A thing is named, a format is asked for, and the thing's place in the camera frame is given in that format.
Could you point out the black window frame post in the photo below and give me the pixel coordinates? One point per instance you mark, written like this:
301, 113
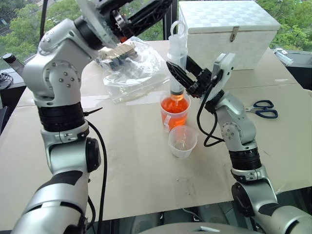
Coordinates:
44, 14

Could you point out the clear plastic zip bag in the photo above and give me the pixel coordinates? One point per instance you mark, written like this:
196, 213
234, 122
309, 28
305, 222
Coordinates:
136, 75

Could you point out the white checkered lidded box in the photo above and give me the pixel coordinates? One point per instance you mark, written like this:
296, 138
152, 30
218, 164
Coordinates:
224, 41

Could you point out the grey post with black cap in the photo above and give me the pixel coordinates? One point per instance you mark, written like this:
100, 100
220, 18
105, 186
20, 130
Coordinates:
13, 62

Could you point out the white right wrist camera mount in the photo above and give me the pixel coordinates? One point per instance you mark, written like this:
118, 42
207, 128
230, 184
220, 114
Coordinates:
224, 70

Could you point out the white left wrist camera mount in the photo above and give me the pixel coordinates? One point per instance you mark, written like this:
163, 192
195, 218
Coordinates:
93, 14

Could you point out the black side table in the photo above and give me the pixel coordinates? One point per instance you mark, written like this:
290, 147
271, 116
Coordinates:
301, 68

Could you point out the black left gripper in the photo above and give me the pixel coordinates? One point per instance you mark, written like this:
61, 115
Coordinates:
119, 22

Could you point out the plastic cup with red liquid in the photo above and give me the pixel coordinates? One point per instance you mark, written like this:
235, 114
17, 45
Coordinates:
174, 114

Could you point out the brown cardboard table cover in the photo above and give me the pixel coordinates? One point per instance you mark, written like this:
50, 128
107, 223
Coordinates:
136, 165

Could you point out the large clear plastic syringe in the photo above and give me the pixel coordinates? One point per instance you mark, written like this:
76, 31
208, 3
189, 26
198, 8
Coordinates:
177, 53

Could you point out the wooden blocks in bag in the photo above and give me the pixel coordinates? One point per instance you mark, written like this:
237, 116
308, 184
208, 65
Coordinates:
122, 51

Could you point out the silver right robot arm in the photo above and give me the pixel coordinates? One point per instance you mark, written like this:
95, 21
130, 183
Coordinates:
237, 126

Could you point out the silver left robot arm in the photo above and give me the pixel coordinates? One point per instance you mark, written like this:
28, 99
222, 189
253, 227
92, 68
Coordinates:
61, 73

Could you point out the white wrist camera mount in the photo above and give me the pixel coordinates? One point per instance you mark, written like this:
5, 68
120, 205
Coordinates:
224, 70
93, 14

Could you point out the empty clear plastic cup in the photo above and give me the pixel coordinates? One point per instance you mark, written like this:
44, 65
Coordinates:
182, 143

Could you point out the packaged syringe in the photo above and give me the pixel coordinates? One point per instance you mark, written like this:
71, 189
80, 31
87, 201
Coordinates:
284, 57

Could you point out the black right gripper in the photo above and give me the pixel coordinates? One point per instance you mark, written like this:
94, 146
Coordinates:
202, 84

